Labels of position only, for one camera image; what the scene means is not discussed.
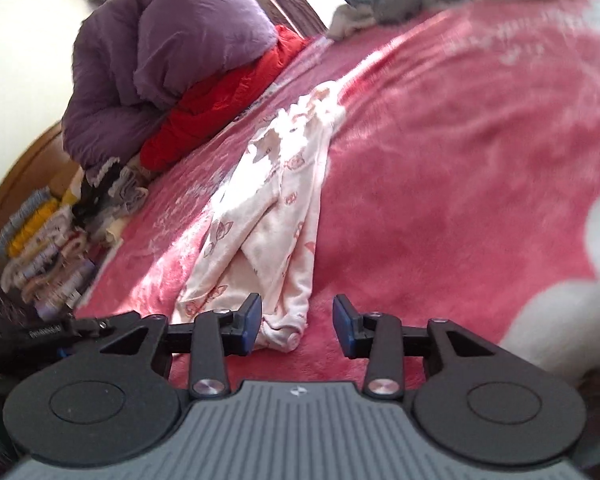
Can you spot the tall stack of folded clothes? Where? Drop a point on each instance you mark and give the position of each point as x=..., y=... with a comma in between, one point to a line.
x=40, y=255

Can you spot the purple duvet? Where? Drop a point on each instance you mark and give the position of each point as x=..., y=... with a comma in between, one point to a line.
x=180, y=50

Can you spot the wooden headboard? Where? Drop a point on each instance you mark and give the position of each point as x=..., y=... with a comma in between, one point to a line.
x=25, y=180

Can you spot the pink floral blanket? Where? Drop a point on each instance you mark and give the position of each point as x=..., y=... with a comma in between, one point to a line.
x=430, y=160

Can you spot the white garment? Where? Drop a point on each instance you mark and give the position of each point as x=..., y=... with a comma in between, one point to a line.
x=347, y=25

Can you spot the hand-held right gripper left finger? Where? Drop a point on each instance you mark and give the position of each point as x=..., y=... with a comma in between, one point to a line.
x=250, y=322

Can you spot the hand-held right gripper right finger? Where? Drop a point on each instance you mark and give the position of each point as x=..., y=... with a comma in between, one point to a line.
x=342, y=327

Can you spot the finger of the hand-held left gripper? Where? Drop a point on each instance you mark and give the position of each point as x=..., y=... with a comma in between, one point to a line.
x=105, y=324

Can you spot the pale pink printed pajama pants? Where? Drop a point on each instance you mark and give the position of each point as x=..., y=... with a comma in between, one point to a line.
x=270, y=230

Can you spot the red quilt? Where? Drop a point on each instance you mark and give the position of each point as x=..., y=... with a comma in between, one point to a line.
x=205, y=110

